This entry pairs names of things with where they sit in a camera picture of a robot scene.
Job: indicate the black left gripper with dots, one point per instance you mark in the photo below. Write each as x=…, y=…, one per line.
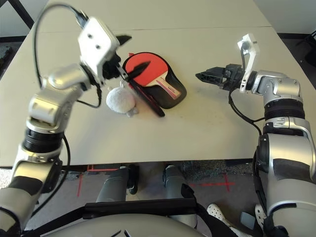
x=112, y=67

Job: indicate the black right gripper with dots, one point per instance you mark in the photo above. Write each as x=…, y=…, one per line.
x=232, y=76

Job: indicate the red ping-pong paddle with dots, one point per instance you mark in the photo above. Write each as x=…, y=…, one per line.
x=155, y=66

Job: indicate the black and red paddle case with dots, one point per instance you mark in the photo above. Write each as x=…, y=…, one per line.
x=175, y=84

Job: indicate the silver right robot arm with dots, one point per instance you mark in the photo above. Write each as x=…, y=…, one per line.
x=284, y=148

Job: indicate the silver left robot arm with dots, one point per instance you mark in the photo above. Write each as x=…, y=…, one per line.
x=47, y=108

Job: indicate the grey speckled floor mat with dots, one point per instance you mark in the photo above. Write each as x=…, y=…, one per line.
x=205, y=170

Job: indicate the grey robot right leg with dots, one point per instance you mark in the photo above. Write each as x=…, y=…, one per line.
x=174, y=184

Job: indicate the grey robot leg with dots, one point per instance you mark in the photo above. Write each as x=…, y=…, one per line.
x=112, y=185
x=174, y=184

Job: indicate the grey robot left leg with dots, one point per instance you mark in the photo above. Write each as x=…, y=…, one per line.
x=112, y=185

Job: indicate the white perforated shoe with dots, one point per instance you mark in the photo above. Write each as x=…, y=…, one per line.
x=259, y=213
x=218, y=213

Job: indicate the red floor tape lines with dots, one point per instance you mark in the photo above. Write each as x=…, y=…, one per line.
x=79, y=185

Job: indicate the grey foot pedal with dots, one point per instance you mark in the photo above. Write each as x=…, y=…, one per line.
x=248, y=219

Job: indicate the grey robot torso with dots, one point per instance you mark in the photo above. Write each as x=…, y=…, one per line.
x=128, y=225

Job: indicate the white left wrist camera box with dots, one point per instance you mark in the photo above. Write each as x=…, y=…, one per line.
x=96, y=42

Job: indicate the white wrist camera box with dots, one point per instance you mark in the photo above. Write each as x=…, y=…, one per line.
x=96, y=42
x=251, y=49

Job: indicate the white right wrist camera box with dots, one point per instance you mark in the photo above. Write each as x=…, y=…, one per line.
x=251, y=49

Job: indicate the black metal table frame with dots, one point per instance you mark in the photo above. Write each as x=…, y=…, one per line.
x=23, y=11

